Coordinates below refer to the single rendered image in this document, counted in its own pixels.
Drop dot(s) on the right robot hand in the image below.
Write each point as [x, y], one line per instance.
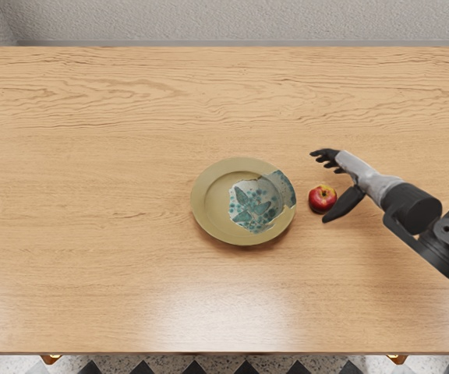
[359, 171]

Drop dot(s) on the olive plate with teal pattern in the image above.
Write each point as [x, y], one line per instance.
[243, 201]

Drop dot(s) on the red apple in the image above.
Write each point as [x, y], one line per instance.
[321, 197]

